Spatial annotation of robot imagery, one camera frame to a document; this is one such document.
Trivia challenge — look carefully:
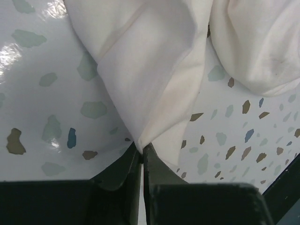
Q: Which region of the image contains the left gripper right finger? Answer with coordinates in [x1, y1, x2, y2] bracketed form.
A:
[143, 144, 274, 225]

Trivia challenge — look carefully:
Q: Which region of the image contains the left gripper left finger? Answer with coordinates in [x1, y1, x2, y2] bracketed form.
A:
[0, 144, 141, 225]

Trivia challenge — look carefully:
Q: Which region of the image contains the white t-shirt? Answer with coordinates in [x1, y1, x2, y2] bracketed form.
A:
[65, 0, 300, 165]

